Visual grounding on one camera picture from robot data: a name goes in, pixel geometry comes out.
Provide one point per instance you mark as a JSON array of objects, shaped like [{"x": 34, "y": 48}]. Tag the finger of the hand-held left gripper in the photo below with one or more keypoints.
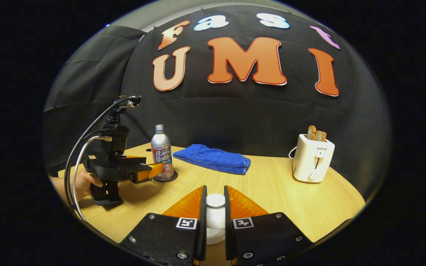
[
  {"x": 148, "y": 173},
  {"x": 137, "y": 160}
]

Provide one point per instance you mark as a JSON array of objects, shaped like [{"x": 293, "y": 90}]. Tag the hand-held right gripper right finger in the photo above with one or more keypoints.
[{"x": 228, "y": 221}]

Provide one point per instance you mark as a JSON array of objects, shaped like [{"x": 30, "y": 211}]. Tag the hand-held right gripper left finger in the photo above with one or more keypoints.
[{"x": 202, "y": 221}]

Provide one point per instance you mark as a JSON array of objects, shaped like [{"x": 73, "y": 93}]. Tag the dark brown round coaster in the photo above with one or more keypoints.
[{"x": 174, "y": 177}]

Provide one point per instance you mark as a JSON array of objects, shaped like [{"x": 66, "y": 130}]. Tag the silver water bottle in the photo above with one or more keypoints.
[{"x": 161, "y": 147}]

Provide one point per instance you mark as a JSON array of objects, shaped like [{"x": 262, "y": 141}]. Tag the blue folded towel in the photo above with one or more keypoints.
[{"x": 213, "y": 159}]

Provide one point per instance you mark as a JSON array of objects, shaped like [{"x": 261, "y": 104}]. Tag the white toaster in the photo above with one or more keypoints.
[{"x": 313, "y": 162}]

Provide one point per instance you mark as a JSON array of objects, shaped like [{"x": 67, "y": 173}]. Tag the brown toast slice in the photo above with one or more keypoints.
[
  {"x": 311, "y": 133},
  {"x": 321, "y": 136}
]

